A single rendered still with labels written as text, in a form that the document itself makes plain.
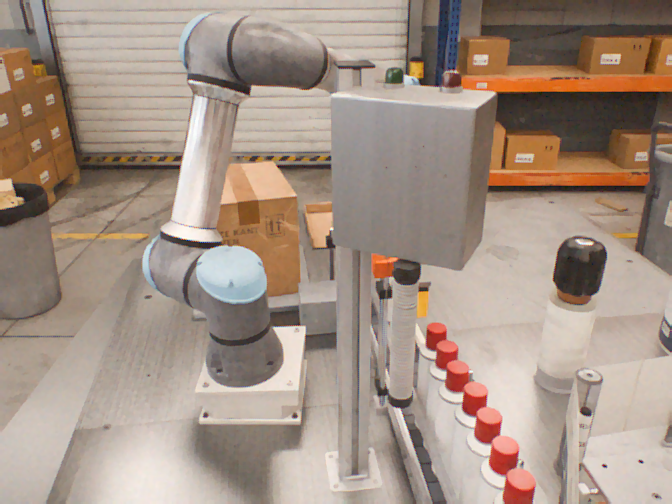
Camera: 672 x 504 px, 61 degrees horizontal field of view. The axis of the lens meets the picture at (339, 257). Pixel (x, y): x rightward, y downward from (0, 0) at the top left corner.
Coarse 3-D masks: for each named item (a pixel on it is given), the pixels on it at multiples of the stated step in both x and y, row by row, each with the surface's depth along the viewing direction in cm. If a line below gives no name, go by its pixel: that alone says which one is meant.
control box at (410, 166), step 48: (336, 96) 64; (384, 96) 63; (432, 96) 62; (480, 96) 62; (336, 144) 67; (384, 144) 64; (432, 144) 61; (480, 144) 62; (336, 192) 69; (384, 192) 66; (432, 192) 64; (480, 192) 66; (336, 240) 72; (384, 240) 69; (432, 240) 66; (480, 240) 72
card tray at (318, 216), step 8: (304, 208) 200; (312, 208) 204; (320, 208) 204; (328, 208) 204; (312, 216) 201; (320, 216) 201; (328, 216) 201; (312, 224) 195; (320, 224) 195; (328, 224) 195; (312, 232) 189; (320, 232) 189; (328, 232) 189; (312, 240) 176; (320, 240) 183; (312, 248) 178; (320, 248) 178
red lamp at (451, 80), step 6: (450, 72) 64; (456, 72) 64; (444, 78) 64; (450, 78) 64; (456, 78) 64; (444, 84) 64; (450, 84) 64; (456, 84) 64; (444, 90) 64; (450, 90) 64; (456, 90) 64; (462, 90) 65
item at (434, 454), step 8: (376, 296) 125; (376, 304) 122; (376, 312) 121; (416, 400) 95; (416, 408) 93; (416, 416) 92; (424, 416) 91; (424, 424) 90; (424, 432) 88; (424, 440) 88; (432, 440) 87; (432, 448) 85; (432, 456) 84; (440, 456) 84; (440, 464) 82; (440, 472) 81; (440, 480) 80; (448, 480) 80; (448, 488) 78; (448, 496) 77; (456, 496) 77
